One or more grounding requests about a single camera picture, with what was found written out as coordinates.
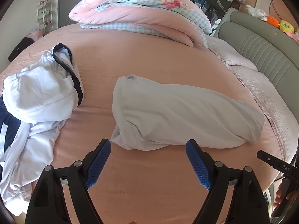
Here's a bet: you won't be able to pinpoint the person's right hand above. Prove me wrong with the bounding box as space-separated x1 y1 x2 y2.
272 179 298 208

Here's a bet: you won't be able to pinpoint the pink white plush toy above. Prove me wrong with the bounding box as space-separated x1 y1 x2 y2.
286 30 299 44

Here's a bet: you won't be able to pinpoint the black bag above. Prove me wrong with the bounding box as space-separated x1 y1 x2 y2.
8 37 34 62

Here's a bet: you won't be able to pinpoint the white navy-trimmed jacket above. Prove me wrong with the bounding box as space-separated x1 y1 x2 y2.
111 75 265 151

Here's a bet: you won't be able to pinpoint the grey padded headboard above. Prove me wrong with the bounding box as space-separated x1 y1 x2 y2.
215 8 298 111

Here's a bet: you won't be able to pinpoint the orange plush toy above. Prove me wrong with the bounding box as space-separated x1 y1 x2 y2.
266 16 280 28

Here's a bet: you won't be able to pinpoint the white navy-trimmed pants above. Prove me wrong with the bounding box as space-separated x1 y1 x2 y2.
1 43 84 216

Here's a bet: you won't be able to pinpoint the yellow plush toy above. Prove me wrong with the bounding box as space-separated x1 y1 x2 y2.
279 20 295 34

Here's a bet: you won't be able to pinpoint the white wire shelf rack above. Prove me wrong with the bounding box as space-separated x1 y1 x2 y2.
36 1 53 35

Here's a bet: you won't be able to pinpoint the folded pink checkered quilt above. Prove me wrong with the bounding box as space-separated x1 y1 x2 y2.
68 0 212 47

